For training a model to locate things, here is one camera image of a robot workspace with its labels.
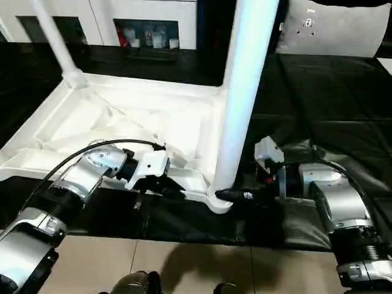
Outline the white flat board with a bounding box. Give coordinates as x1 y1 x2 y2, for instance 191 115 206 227
376 58 392 75

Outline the dark left robot foot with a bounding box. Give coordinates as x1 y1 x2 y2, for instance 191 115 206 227
98 271 162 294

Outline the dark robot foot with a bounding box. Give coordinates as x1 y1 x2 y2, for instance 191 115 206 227
98 271 162 294
212 282 241 294

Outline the white cabinet with glass doors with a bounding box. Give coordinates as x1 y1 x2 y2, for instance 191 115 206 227
0 0 198 51

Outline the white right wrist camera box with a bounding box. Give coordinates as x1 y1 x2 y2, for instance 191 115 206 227
254 136 286 178

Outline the black work mat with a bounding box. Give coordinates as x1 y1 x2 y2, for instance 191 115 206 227
0 43 392 253

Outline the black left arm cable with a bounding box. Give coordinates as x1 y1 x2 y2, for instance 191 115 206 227
12 139 167 221

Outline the grey cushion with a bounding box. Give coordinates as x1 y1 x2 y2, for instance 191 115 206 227
274 0 392 59

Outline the white plastic table leg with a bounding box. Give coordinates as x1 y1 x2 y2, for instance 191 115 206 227
211 0 281 194
31 0 88 89

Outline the dark right robot foot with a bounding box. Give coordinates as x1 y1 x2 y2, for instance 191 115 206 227
212 282 241 294

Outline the white plastic table top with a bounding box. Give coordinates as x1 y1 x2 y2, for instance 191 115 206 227
0 72 236 214

